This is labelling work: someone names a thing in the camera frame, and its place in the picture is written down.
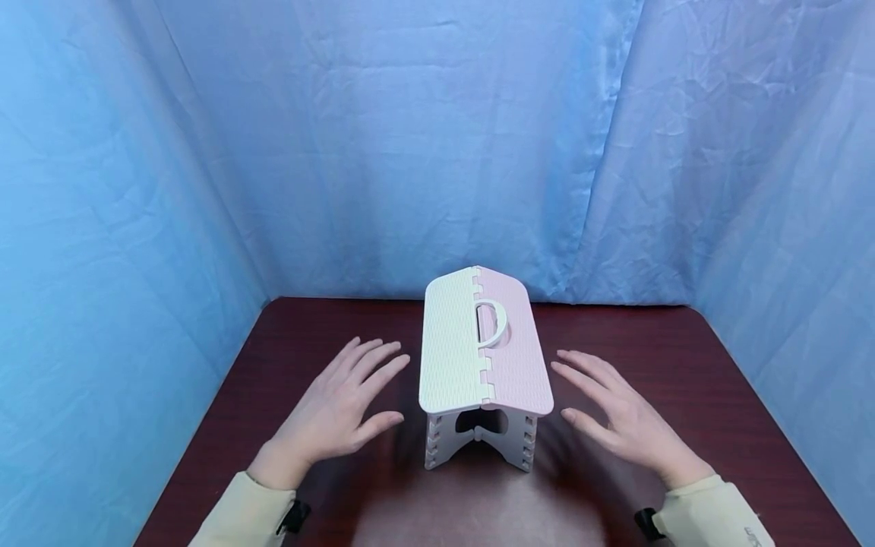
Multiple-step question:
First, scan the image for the person's left hand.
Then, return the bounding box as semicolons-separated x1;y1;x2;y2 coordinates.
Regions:
246;337;412;491

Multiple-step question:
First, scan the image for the person's right hand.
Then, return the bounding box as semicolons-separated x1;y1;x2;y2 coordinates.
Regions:
551;349;716;490

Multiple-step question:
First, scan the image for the person's right forearm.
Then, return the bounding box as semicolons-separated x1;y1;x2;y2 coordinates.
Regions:
652;475;777;547

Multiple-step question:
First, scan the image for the person's left forearm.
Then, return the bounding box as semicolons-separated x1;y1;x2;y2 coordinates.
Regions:
188;471;298;547

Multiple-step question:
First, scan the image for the white and pink folding stool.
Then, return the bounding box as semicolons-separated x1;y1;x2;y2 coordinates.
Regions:
418;265;555;473

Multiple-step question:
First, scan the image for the black wrist band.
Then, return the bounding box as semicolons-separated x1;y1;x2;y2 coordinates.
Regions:
633;507;667;542
276;498;312;536

